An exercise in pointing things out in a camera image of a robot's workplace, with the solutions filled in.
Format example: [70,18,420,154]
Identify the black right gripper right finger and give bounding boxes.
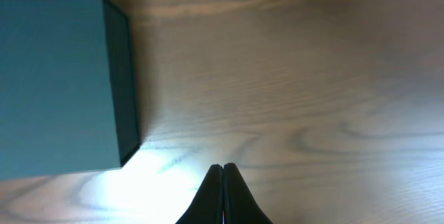
[223,163,272,224]

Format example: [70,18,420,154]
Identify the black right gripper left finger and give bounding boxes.
[176,164,223,224]

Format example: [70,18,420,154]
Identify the black gift box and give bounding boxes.
[1,0,141,180]

